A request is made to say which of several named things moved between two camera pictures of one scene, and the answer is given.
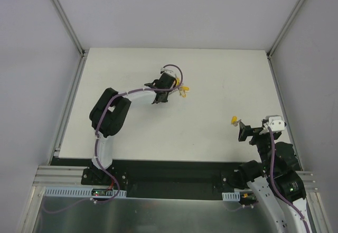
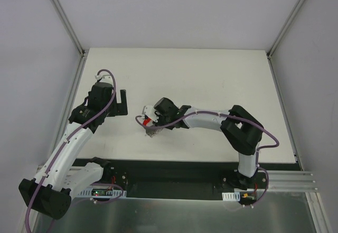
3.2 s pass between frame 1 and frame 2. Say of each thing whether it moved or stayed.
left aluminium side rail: stayed
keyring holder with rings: moved
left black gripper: moved
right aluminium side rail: stayed
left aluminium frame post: stayed
